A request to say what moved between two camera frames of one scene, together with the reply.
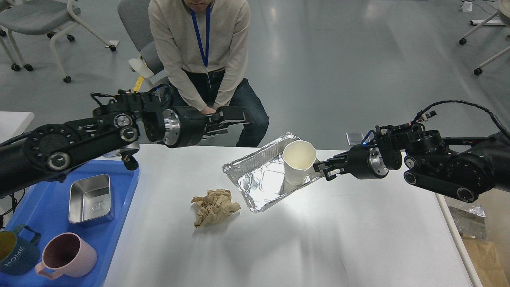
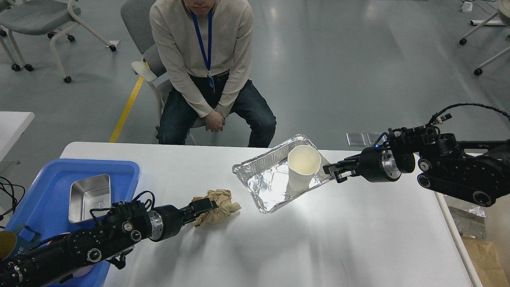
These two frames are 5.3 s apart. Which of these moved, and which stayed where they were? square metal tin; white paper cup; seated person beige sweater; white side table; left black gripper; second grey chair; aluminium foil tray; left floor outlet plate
Moved: white paper cup; aluminium foil tray; left black gripper
Stayed: left floor outlet plate; seated person beige sweater; white side table; square metal tin; second grey chair
